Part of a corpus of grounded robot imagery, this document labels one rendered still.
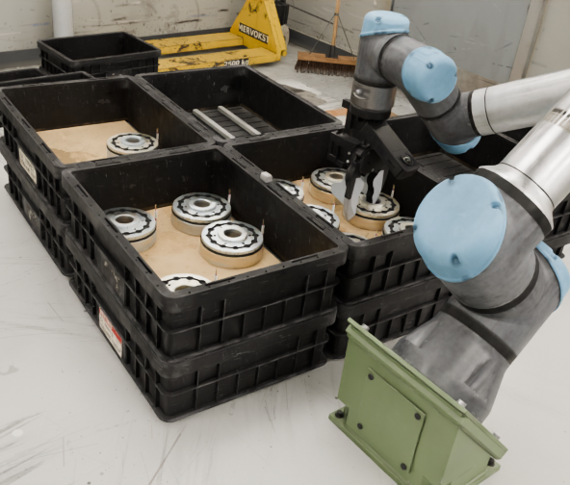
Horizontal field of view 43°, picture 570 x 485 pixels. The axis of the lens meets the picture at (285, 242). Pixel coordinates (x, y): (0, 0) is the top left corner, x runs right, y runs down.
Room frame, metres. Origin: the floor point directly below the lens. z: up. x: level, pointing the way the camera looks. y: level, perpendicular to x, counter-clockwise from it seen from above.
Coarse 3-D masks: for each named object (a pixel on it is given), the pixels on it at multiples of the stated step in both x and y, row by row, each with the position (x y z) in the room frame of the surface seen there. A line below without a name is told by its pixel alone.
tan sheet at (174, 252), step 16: (160, 208) 1.13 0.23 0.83; (160, 224) 1.07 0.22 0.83; (160, 240) 1.02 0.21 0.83; (176, 240) 1.02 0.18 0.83; (192, 240) 1.03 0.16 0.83; (144, 256) 0.96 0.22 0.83; (160, 256) 0.97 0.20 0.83; (176, 256) 0.97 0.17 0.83; (192, 256) 0.98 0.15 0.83; (272, 256) 1.01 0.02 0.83; (160, 272) 0.92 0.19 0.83; (176, 272) 0.93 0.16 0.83; (192, 272) 0.93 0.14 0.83; (208, 272) 0.94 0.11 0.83; (224, 272) 0.94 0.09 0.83; (240, 272) 0.95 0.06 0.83
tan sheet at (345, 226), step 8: (296, 184) 1.29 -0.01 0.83; (304, 184) 1.30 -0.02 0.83; (304, 192) 1.26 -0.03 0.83; (304, 200) 1.23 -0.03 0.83; (312, 200) 1.23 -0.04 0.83; (328, 208) 1.21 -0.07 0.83; (336, 208) 1.21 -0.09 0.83; (344, 224) 1.15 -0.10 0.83; (352, 232) 1.13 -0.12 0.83; (360, 232) 1.13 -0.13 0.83; (368, 232) 1.13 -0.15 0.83
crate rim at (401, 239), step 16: (320, 128) 1.35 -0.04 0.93; (336, 128) 1.36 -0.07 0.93; (224, 144) 1.21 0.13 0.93; (240, 144) 1.23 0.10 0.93; (240, 160) 1.16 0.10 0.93; (432, 176) 1.19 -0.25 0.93; (288, 192) 1.06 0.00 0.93; (304, 208) 1.01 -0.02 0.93; (368, 240) 0.93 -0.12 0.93; (384, 240) 0.94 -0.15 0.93; (400, 240) 0.96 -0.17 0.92; (352, 256) 0.91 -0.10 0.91; (368, 256) 0.92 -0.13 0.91
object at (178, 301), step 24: (72, 168) 1.04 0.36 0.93; (96, 168) 1.06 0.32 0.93; (240, 168) 1.13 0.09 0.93; (72, 192) 0.98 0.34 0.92; (96, 216) 0.90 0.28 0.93; (120, 240) 0.84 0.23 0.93; (336, 240) 0.92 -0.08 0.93; (144, 264) 0.79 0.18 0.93; (288, 264) 0.84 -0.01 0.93; (312, 264) 0.85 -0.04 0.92; (336, 264) 0.88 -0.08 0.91; (144, 288) 0.77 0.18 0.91; (192, 288) 0.75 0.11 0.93; (216, 288) 0.76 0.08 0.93; (240, 288) 0.78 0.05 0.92; (168, 312) 0.72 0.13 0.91
